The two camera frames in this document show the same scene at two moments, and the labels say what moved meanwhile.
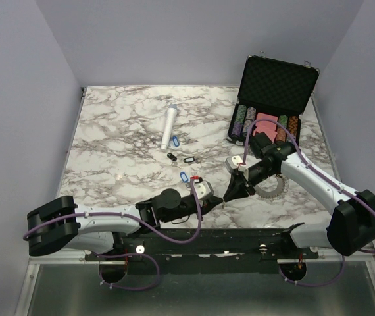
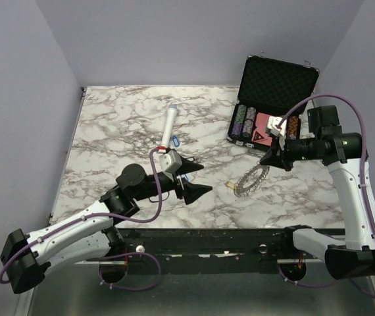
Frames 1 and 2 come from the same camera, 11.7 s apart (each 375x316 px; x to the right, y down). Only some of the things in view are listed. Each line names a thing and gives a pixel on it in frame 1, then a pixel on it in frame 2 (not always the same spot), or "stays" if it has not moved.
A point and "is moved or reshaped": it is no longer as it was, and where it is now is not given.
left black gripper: (210, 203) → (191, 191)
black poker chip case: (272, 90) stays
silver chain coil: (282, 188) is moved or reshaped
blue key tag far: (175, 141) stays
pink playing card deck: (268, 128) stays
